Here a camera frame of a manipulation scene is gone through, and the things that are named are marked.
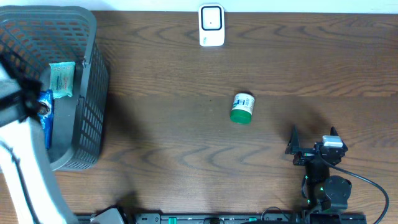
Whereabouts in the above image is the green lidded white jar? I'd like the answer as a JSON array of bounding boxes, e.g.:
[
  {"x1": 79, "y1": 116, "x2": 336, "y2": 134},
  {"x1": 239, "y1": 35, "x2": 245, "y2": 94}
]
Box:
[{"x1": 230, "y1": 93, "x2": 255, "y2": 124}]

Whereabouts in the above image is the white barcode scanner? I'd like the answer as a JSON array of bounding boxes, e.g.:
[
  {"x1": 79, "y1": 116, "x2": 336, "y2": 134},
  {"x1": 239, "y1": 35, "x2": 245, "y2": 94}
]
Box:
[{"x1": 198, "y1": 4, "x2": 225, "y2": 47}]

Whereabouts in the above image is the pale green wet wipes pack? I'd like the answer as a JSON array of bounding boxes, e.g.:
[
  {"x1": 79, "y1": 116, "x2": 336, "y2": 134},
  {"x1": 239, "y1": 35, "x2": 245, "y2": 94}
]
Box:
[{"x1": 49, "y1": 62, "x2": 75, "y2": 98}]

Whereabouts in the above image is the grey plastic shopping basket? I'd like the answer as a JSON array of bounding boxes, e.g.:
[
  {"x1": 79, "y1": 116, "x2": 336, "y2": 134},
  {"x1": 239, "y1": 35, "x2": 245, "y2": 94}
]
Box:
[{"x1": 1, "y1": 6, "x2": 109, "y2": 170}]

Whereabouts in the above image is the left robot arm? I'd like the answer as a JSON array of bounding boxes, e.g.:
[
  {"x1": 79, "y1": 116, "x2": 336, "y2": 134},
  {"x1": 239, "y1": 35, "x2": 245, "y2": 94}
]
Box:
[{"x1": 1, "y1": 54, "x2": 129, "y2": 224}]

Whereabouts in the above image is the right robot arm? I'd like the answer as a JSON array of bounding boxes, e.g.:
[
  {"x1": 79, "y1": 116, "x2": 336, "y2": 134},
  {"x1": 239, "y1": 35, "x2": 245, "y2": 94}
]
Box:
[{"x1": 285, "y1": 126, "x2": 352, "y2": 223}]

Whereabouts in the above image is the blue Oreo cookie pack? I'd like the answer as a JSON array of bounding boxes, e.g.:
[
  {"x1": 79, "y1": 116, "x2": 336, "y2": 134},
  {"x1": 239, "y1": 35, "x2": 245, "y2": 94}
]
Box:
[{"x1": 38, "y1": 90, "x2": 54, "y2": 149}]

